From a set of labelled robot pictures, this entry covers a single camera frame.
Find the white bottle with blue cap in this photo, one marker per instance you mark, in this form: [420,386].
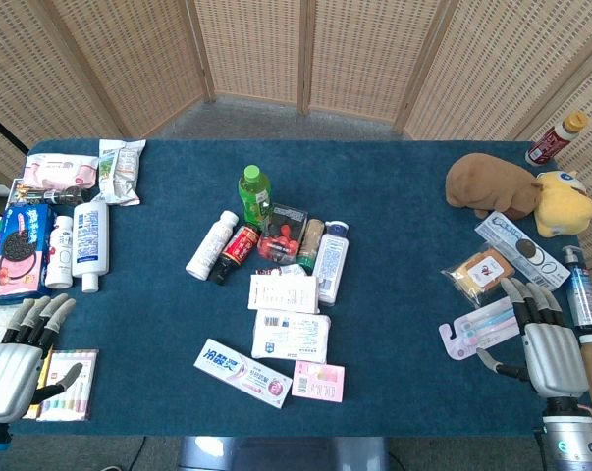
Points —
[331,262]

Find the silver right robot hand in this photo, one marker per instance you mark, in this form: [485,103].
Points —
[555,358]

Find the slim white bottle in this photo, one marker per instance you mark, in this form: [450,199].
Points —
[211,247]

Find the pink wet wipes pack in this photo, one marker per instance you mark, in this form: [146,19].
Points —
[60,172]

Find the dark printed snack package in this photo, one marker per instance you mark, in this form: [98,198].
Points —
[45,195]

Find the red label dark bottle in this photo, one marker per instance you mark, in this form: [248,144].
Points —
[236,250]

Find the white cardboard box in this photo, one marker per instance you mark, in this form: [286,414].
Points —
[283,293]

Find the small pink box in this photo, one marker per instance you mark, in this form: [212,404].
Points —
[319,382]

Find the blue table cloth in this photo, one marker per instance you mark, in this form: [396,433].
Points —
[389,294]

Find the small white yogurt bottle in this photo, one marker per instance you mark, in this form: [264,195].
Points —
[60,255]

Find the blue pump bottle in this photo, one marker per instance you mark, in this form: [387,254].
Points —
[582,294]

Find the large white lotion bottle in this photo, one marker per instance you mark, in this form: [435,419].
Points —
[90,240]

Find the long white cookie pack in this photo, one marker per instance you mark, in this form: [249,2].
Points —
[526,250]

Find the white green snack bag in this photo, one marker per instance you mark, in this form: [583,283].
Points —
[121,172]

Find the green tea bottle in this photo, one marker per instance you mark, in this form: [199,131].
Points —
[255,196]

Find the pink toothbrush pack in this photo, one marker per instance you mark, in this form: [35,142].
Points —
[472,329]

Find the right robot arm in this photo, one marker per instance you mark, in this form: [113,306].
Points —
[570,441]

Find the woven bamboo folding screen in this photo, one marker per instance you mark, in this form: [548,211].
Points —
[364,54]

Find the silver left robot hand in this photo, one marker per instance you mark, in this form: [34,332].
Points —
[8,378]

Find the brown plush toy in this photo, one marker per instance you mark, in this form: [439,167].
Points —
[492,184]

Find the brown slim jar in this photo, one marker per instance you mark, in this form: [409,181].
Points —
[311,243]

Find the white wrapped soap pack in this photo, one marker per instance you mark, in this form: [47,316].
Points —
[290,336]

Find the black bar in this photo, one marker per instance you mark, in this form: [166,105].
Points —
[3,125]

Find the red bottle with yellow cap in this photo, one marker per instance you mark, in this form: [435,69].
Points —
[551,140]

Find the pastel crayon pack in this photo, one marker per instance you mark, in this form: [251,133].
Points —
[74,397]

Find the clear wrapped cake packet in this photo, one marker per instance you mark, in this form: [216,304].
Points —
[479,272]

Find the blue Oreo cookie pack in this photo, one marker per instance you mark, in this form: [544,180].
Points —
[23,250]

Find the small red white packet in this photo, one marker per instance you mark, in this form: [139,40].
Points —
[281,269]

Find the yellow plush toy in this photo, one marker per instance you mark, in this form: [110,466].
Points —
[563,203]

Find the toothpaste box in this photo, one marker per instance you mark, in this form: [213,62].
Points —
[241,374]

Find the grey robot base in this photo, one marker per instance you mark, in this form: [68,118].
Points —
[281,454]

